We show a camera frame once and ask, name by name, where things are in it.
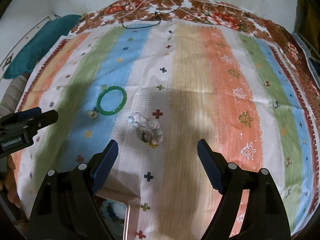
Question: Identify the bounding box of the light blue bead bracelet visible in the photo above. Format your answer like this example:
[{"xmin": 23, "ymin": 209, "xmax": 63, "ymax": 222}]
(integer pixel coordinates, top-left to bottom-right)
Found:
[{"xmin": 100, "ymin": 199, "xmax": 126, "ymax": 222}]

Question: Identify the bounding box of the pink metal jewelry box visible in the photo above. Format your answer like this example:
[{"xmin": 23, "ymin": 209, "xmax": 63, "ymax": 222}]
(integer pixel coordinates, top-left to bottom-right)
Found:
[{"xmin": 95, "ymin": 189, "xmax": 140, "ymax": 239}]

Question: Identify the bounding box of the person's left hand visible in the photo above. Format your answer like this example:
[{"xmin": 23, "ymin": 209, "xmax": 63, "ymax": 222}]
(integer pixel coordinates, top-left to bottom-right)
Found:
[{"xmin": 1, "ymin": 155, "xmax": 21, "ymax": 209}]

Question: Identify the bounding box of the grey striped pillow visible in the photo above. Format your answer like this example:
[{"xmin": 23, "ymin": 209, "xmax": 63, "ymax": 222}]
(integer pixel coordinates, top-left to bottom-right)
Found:
[{"xmin": 0, "ymin": 72, "xmax": 30, "ymax": 118}]

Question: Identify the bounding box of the green jade bangle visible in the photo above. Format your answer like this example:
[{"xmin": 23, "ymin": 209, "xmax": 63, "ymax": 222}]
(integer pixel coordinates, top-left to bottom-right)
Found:
[{"xmin": 95, "ymin": 86, "xmax": 127, "ymax": 116}]

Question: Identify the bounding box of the teal pillow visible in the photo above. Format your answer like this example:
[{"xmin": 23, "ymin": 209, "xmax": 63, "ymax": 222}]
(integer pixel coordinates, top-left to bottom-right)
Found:
[{"xmin": 3, "ymin": 14, "xmax": 81, "ymax": 79}]

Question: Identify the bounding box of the striped colourful cloth mat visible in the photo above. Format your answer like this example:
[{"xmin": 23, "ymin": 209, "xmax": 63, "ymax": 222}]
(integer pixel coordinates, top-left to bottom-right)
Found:
[{"xmin": 14, "ymin": 20, "xmax": 319, "ymax": 239}]

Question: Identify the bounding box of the brown floral bedsheet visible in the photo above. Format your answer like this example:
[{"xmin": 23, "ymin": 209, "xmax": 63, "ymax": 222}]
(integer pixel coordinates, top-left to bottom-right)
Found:
[{"xmin": 71, "ymin": 0, "xmax": 319, "ymax": 111}]

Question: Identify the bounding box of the pastel stone bead bracelet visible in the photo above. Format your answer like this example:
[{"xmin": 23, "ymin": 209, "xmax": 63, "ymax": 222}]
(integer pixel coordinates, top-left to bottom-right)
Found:
[{"xmin": 127, "ymin": 112, "xmax": 164, "ymax": 146}]

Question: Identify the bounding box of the black cable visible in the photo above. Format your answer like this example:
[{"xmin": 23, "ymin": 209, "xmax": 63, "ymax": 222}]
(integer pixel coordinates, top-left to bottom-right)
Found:
[{"xmin": 121, "ymin": 0, "xmax": 163, "ymax": 29}]

